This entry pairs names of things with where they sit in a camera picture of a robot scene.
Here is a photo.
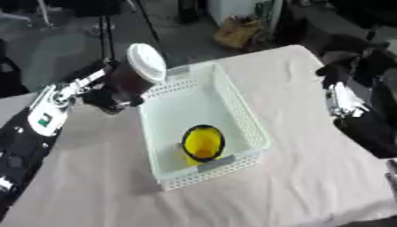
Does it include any black chair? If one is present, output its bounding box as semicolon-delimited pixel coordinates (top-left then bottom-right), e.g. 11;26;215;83
317;33;397;89
0;39;31;98

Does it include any yellow cup with black rim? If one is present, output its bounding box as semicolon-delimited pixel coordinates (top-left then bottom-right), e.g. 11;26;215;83
178;123;229;167

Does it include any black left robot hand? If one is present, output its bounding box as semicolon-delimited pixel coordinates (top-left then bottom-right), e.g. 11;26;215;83
81;58;148;115

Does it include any brown bag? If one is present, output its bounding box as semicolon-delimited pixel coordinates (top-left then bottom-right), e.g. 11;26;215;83
212;15;264;51

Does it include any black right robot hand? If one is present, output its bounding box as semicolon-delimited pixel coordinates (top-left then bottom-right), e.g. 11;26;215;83
315;56;365;90

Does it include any white perforated plastic basket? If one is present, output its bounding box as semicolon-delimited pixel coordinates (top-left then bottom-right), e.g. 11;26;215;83
136;62;273;192

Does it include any brown cup with white lid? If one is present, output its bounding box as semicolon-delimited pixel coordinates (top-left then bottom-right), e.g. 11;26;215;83
110;43;169;102

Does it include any black tripod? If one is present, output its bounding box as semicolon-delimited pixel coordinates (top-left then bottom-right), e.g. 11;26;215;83
94;0;163;61

